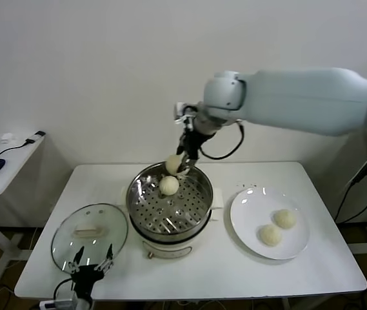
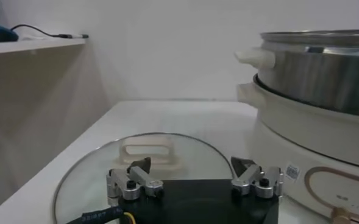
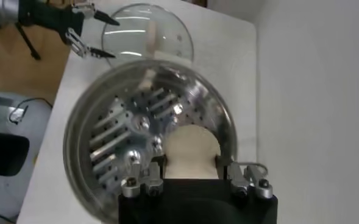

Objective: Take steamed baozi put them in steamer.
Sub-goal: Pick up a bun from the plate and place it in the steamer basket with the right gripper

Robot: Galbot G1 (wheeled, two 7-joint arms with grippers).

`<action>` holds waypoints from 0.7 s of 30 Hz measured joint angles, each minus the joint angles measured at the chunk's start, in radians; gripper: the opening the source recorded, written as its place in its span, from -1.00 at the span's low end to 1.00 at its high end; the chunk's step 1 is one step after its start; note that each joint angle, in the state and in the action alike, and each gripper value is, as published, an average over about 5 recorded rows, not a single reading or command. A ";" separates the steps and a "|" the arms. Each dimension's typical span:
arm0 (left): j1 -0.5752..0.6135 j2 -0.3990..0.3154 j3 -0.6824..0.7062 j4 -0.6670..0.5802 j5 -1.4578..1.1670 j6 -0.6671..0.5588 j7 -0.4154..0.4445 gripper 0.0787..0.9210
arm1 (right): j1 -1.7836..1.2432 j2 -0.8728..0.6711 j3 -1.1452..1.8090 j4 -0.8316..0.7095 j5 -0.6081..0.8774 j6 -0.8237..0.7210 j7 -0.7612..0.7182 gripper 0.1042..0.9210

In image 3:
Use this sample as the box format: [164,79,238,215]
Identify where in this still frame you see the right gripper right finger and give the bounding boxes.
[215,155,274,200]

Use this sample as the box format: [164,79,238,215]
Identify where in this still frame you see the perforated steel steamer basket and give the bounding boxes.
[62,59,238,224]

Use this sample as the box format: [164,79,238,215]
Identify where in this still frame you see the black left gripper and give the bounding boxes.
[17,0,121,59]

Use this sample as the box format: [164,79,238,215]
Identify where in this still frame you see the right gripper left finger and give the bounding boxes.
[120,155,167,198]

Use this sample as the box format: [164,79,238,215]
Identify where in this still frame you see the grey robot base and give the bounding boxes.
[0,93,54,224]

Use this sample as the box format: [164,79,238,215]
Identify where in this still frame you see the white steamed baozi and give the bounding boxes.
[162,124,222,180]

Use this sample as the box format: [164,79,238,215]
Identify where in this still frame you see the round glass pot lid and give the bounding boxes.
[101,2,195,68]

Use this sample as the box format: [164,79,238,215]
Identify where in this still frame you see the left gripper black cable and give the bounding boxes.
[13,21,42,61]

